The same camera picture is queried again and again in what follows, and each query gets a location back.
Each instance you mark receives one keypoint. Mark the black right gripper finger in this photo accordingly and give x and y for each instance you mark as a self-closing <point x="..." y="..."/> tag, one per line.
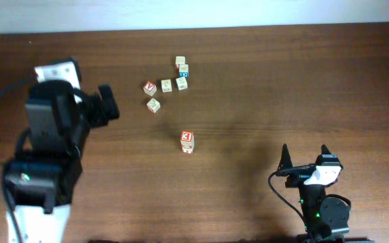
<point x="285" y="160"/>
<point x="325" y="150"/>

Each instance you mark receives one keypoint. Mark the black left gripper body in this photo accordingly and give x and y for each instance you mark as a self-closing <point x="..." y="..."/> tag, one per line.
<point x="92" y="105"/>

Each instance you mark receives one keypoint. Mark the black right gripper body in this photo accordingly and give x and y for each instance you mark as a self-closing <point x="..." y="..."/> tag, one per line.
<point x="298" y="177"/>

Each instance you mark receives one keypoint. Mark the red edged block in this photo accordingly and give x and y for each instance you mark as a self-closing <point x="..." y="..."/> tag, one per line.
<point x="187" y="138"/>

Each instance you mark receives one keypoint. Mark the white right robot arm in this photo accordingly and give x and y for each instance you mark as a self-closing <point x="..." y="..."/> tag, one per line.
<point x="325" y="216"/>

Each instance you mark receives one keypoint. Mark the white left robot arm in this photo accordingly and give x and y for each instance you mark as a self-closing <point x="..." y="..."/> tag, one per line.
<point x="38" y="183"/>

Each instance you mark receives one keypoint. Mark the elephant red letter block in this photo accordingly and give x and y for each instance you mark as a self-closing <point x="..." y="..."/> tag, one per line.
<point x="153" y="105"/>

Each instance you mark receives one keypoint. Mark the red letter A block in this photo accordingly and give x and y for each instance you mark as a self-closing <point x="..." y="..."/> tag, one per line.
<point x="150" y="88"/>

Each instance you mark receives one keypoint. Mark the blue 2 block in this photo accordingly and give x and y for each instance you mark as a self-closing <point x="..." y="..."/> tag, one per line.
<point x="181" y="83"/>

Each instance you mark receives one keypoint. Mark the blue D block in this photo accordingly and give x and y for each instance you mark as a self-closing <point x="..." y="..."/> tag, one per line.
<point x="183" y="70"/>

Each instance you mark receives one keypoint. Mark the red top edge block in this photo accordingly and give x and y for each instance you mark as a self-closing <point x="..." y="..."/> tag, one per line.
<point x="180" y="60"/>

